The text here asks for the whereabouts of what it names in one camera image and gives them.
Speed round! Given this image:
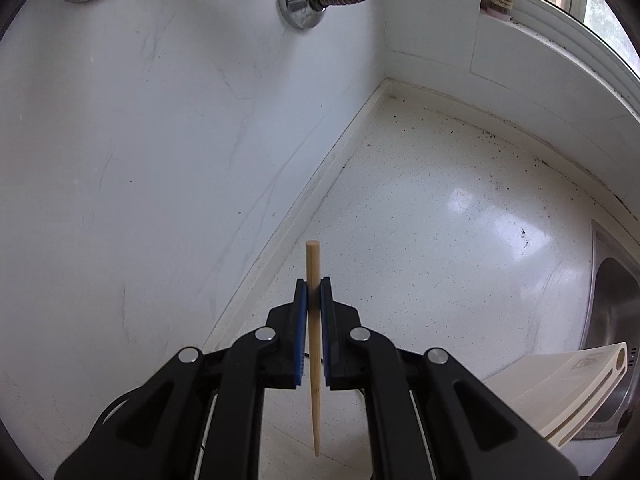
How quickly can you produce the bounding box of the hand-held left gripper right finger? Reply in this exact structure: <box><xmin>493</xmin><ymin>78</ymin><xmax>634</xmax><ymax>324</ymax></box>
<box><xmin>320</xmin><ymin>276</ymin><xmax>581</xmax><ymax>480</ymax></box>

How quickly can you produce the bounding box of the light bamboo chopstick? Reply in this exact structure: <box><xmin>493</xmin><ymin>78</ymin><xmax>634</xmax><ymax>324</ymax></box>
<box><xmin>305</xmin><ymin>240</ymin><xmax>325</xmax><ymax>457</ymax></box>

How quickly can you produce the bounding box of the stainless steel double sink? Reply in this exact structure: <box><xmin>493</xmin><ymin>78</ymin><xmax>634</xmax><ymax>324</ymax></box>
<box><xmin>570</xmin><ymin>219</ymin><xmax>640</xmax><ymax>441</ymax></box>

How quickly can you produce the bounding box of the white framed window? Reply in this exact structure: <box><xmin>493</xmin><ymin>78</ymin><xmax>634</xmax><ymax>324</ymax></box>
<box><xmin>470</xmin><ymin>0</ymin><xmax>640</xmax><ymax>126</ymax></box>

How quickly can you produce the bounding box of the cream plastic utensil holder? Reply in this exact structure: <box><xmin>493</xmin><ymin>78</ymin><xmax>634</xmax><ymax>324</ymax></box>
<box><xmin>484</xmin><ymin>342</ymin><xmax>629</xmax><ymax>448</ymax></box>

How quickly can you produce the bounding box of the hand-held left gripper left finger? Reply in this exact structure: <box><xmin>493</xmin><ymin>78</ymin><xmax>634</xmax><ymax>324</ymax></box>
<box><xmin>54</xmin><ymin>278</ymin><xmax>308</xmax><ymax>480</ymax></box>

